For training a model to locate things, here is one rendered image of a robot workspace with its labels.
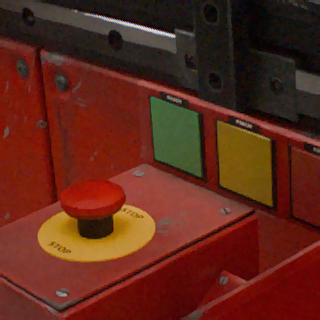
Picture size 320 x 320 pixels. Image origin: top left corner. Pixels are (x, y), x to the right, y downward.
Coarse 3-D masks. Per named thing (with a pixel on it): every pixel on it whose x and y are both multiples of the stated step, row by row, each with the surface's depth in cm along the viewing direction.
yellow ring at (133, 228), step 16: (128, 208) 72; (48, 224) 71; (64, 224) 70; (128, 224) 70; (144, 224) 70; (48, 240) 69; (64, 240) 69; (80, 240) 68; (96, 240) 68; (112, 240) 68; (128, 240) 68; (144, 240) 68; (64, 256) 67; (80, 256) 67; (96, 256) 67; (112, 256) 66
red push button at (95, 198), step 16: (64, 192) 68; (80, 192) 68; (96, 192) 68; (112, 192) 67; (64, 208) 67; (80, 208) 67; (96, 208) 67; (112, 208) 67; (80, 224) 68; (96, 224) 68; (112, 224) 69
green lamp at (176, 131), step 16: (160, 112) 74; (176, 112) 73; (192, 112) 71; (160, 128) 74; (176, 128) 73; (192, 128) 72; (160, 144) 75; (176, 144) 74; (192, 144) 72; (160, 160) 76; (176, 160) 74; (192, 160) 73
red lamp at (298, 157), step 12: (300, 156) 65; (312, 156) 64; (300, 168) 65; (312, 168) 65; (300, 180) 66; (312, 180) 65; (300, 192) 66; (312, 192) 65; (300, 204) 67; (312, 204) 66; (300, 216) 67; (312, 216) 66
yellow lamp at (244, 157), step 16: (224, 128) 69; (224, 144) 70; (240, 144) 69; (256, 144) 68; (224, 160) 71; (240, 160) 69; (256, 160) 68; (224, 176) 71; (240, 176) 70; (256, 176) 69; (240, 192) 70; (256, 192) 69
